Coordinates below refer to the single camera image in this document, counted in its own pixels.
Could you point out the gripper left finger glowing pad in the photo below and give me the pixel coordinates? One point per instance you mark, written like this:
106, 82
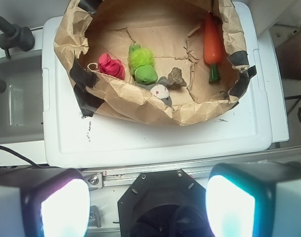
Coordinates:
43, 202

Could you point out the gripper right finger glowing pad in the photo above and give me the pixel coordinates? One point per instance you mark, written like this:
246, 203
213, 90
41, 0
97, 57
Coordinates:
255, 199

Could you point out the grey brown rock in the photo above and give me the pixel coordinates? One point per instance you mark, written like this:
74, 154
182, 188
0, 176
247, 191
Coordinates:
175, 79

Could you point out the white styrofoam cooler lid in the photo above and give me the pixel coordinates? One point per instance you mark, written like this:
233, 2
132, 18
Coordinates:
72, 140

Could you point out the grey white plush mouse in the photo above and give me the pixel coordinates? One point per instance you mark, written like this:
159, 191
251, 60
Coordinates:
159, 90

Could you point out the red crumpled cloth toy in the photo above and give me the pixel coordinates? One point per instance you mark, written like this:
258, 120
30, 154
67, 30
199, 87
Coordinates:
111, 67

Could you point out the black faucet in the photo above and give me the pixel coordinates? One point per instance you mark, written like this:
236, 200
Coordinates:
15, 36

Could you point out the brown paper bag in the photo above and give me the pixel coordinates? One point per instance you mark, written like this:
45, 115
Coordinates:
174, 31

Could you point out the orange toy carrot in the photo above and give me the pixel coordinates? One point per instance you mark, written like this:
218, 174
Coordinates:
212, 48

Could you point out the green plush toy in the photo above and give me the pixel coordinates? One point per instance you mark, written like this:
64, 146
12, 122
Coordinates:
141, 64

